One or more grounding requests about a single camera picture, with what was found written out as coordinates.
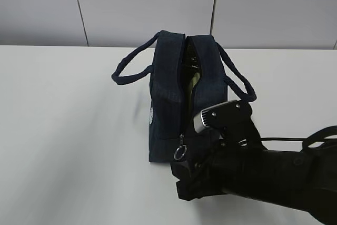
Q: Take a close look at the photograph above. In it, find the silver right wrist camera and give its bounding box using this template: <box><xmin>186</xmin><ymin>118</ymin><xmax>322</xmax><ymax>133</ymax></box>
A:
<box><xmin>193</xmin><ymin>100</ymin><xmax>252</xmax><ymax>133</ymax></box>

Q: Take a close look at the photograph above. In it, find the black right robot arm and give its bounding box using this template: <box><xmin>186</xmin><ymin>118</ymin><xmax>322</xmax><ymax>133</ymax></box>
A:
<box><xmin>171</xmin><ymin>126</ymin><xmax>336</xmax><ymax>224</ymax></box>

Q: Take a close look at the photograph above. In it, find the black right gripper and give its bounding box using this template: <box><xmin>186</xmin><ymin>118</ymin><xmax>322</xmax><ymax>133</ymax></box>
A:
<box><xmin>170</xmin><ymin>140</ymin><xmax>253</xmax><ymax>201</ymax></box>

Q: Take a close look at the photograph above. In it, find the green lidded glass container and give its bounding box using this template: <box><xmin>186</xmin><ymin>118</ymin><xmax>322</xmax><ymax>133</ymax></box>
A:
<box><xmin>186</xmin><ymin>72</ymin><xmax>201</xmax><ymax>97</ymax></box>

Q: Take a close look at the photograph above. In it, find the dark blue lunch bag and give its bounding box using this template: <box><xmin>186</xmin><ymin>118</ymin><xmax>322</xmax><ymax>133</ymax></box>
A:
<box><xmin>112</xmin><ymin>30</ymin><xmax>256</xmax><ymax>163</ymax></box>

